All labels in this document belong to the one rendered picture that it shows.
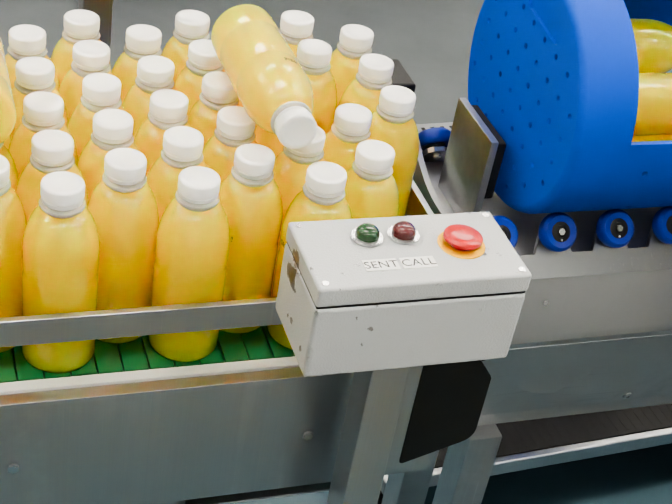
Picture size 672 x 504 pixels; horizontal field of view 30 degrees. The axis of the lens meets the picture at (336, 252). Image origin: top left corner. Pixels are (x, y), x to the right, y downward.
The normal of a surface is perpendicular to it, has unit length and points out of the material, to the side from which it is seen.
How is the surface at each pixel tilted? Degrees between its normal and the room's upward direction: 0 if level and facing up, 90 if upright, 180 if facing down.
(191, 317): 90
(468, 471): 90
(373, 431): 90
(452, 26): 0
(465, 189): 90
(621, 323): 70
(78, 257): 79
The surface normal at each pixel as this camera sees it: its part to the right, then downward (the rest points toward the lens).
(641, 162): 0.28, 0.68
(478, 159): -0.94, 0.06
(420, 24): 0.14, -0.80
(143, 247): 0.73, 0.49
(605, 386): 0.22, 0.83
